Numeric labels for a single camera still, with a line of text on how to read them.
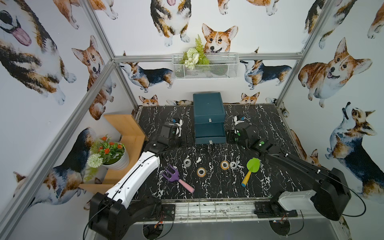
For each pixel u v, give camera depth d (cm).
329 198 40
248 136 60
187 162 91
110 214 38
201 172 88
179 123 73
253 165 89
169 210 74
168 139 60
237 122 73
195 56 78
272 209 67
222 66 93
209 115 88
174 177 86
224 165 90
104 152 71
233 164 90
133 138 95
